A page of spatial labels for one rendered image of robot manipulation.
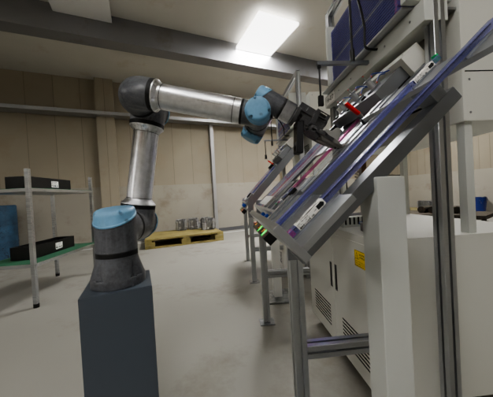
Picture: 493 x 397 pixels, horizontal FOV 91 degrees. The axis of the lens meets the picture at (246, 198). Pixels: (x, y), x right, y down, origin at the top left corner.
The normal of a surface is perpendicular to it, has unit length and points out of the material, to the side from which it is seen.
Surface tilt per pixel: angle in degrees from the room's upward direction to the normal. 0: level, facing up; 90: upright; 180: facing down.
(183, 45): 90
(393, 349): 90
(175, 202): 90
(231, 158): 90
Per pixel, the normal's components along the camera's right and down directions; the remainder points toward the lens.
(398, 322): 0.08, 0.01
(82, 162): 0.40, -0.01
